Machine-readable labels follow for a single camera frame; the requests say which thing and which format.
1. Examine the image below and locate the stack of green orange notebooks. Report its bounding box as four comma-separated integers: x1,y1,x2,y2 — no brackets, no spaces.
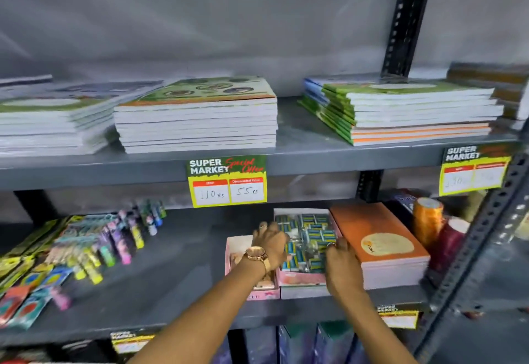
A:
113,76,279,154

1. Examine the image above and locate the pink box of erasers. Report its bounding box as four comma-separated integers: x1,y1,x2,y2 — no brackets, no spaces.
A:
273,208,344,300

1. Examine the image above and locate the gold wristwatch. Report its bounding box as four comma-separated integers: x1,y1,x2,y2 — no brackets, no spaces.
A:
242,246,272,274

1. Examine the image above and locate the stack of brown notebooks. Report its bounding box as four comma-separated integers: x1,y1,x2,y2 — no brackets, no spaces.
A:
446,62,529,121

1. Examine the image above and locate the pile of colourful pen packets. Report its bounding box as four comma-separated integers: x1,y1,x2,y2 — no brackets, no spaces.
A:
0,214,108,331

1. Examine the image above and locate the row of small glitter bottles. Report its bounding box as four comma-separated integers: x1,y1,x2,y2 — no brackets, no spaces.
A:
93,199,168,271

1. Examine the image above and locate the person's right forearm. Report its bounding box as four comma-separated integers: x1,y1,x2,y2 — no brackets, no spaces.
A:
332,287,419,364

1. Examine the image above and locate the stack of grey green notebooks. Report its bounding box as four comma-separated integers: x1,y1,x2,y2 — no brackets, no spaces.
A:
0,74,164,157

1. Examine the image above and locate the stack of orange cover notebooks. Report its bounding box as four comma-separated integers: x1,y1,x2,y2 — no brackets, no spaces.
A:
330,203,431,291

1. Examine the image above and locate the red ribbon spool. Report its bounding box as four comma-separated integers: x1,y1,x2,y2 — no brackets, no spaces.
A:
428,216,470,275

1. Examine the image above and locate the person's right hand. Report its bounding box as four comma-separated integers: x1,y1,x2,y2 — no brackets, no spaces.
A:
324,237,365,301

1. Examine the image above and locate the orange ribbon spool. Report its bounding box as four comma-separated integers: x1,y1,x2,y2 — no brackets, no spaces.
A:
413,197,444,249

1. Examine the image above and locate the stack of green blue notebooks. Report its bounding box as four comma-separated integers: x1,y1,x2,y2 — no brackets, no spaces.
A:
298,74,505,147

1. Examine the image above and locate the dark blue box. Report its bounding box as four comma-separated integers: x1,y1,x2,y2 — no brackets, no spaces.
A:
384,189,419,216

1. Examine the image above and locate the person's left forearm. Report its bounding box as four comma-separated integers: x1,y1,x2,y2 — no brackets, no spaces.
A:
128,267,270,364

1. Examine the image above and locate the small pink cardboard box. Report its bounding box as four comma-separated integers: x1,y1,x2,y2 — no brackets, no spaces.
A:
224,235,281,301

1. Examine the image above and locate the green yellow price label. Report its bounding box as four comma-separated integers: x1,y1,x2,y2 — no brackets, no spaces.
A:
110,330,157,355
438,144,513,197
376,304,421,330
185,155,268,208

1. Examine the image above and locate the blue purple box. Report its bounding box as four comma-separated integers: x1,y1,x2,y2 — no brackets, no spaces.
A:
243,327,278,364
278,324,318,364
315,321,354,364

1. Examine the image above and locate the heap of blue green erasers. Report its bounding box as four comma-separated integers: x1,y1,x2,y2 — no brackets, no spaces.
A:
276,213,338,273

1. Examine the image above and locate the grey metal shelf rack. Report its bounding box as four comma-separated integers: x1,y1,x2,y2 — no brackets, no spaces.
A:
0,0,529,364

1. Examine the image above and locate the person's left hand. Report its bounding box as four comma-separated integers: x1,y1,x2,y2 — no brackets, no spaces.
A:
252,222,293,271

